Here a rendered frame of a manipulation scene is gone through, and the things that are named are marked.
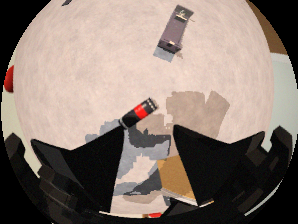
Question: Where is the black and red cylindrical battery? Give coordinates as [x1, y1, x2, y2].
[118, 97, 158, 131]

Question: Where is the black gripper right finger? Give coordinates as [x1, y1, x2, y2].
[173, 124, 266, 206]

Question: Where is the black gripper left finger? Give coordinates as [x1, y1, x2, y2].
[31, 125, 125, 213]

